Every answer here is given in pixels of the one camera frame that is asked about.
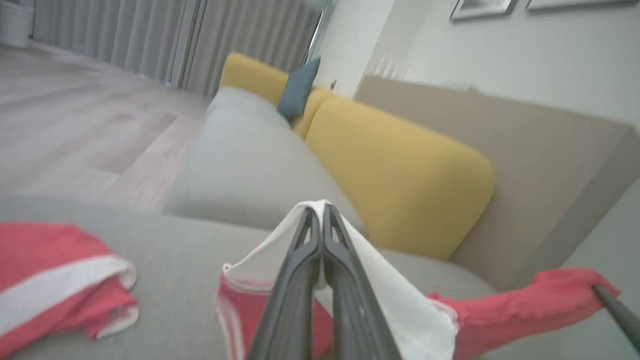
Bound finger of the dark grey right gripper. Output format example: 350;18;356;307
592;284;640;353

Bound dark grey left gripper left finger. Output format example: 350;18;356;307
247;206;323;360

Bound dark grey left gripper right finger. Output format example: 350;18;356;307
321;202;401;360

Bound red white garment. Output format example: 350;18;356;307
0;221;140;358
215;199;621;360

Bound large grey sofa chaise seat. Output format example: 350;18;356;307
0;177;640;360

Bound large yellow sofa backrest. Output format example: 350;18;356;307
305;95;496;261

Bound long grey sofa seat cushion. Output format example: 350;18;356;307
164;85;366;232

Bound beige partition panel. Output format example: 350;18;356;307
352;75;640;293

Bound small yellow sofa backrest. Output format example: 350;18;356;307
292;87;335;141

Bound teal throw pillow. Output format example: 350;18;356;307
276;56;322;122

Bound far yellow back cushion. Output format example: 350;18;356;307
220;52;291;106

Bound grey pleated curtains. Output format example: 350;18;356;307
32;0;321;98

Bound framed wall picture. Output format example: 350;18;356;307
525;0;640;12
449;0;520;23

